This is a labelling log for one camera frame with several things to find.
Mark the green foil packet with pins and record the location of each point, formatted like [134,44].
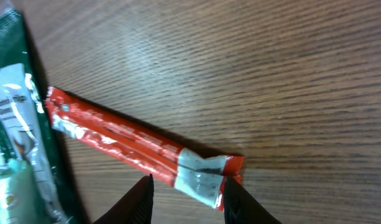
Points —
[25,133]

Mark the light green tissue pack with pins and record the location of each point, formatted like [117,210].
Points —
[20,200]

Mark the red white snack packet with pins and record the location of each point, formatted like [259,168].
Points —
[202,178]

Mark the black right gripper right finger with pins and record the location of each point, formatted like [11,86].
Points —
[241,208]

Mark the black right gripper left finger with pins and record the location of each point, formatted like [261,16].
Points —
[135,207]

